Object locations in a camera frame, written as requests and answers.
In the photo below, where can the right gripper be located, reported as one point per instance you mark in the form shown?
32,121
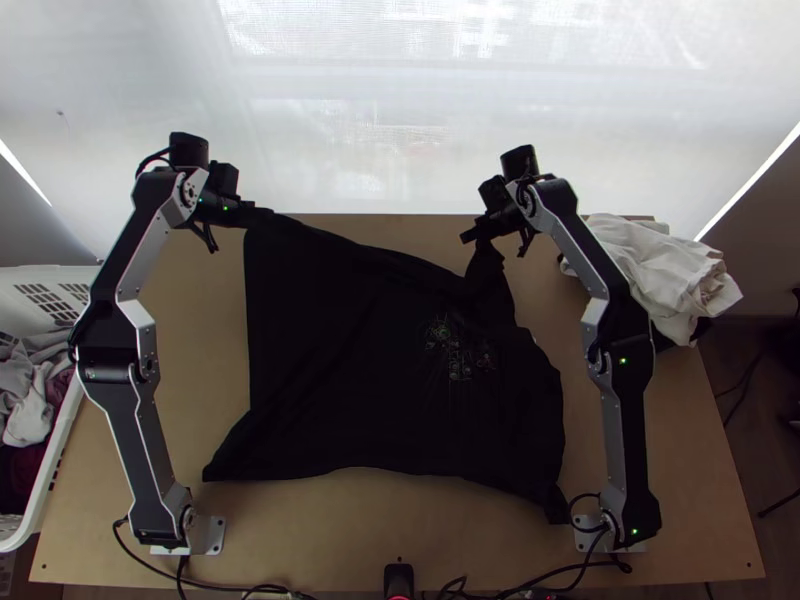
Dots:
497,224

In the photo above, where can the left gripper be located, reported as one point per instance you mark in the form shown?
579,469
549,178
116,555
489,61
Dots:
228,209

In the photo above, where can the dark t-shirt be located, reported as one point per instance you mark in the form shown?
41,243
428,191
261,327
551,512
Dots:
375,375

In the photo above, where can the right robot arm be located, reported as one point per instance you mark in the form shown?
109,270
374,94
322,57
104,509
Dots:
615,412

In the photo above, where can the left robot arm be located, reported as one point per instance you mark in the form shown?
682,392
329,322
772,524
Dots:
134,437

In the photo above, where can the heap of clothes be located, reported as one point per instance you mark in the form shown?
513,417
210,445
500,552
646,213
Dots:
25,400
662,275

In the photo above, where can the white laundry basket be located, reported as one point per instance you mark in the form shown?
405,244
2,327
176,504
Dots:
53,456

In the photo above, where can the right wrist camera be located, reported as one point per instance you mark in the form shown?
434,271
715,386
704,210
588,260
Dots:
492,194

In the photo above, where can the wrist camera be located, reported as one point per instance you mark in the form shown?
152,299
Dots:
492,194
225,178

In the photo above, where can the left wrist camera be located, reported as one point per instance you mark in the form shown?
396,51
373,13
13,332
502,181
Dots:
225,178

